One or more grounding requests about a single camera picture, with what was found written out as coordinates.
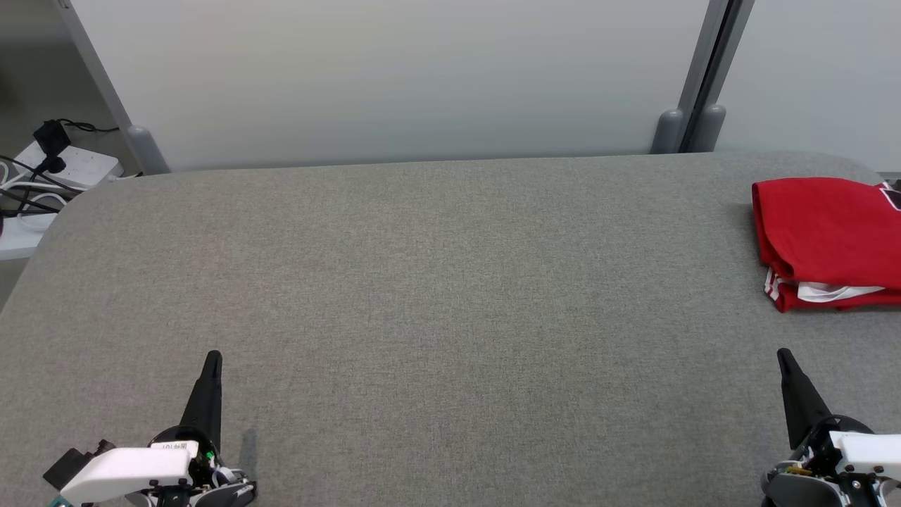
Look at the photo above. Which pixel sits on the grey partition post with slot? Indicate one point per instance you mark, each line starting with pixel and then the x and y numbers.
pixel 718 56

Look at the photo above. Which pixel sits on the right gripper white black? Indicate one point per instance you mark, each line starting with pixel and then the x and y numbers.
pixel 859 458

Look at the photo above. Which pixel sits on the red white jersey shirt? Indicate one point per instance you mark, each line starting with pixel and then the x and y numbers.
pixel 830 225

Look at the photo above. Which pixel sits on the black plug adapter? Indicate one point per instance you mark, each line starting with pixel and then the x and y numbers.
pixel 51 144

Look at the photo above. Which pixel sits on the grey rounded partition foot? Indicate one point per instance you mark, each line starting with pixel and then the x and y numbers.
pixel 667 132
pixel 707 129
pixel 148 151

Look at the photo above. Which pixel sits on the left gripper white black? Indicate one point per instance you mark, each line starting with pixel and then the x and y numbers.
pixel 141 472

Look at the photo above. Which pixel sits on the white power strip with plug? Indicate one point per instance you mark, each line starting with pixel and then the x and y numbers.
pixel 81 167

